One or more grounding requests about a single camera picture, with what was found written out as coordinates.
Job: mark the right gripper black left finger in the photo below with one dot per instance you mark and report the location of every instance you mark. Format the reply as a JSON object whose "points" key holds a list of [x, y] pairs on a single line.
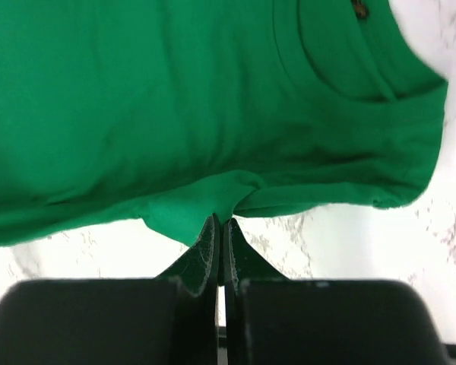
{"points": [[197, 268]]}

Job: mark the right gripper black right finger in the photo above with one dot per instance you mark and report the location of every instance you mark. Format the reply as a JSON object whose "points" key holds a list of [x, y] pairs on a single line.
{"points": [[241, 261]]}

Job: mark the green t shirt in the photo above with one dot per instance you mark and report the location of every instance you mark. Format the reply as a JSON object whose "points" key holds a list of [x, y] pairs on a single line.
{"points": [[173, 111]]}

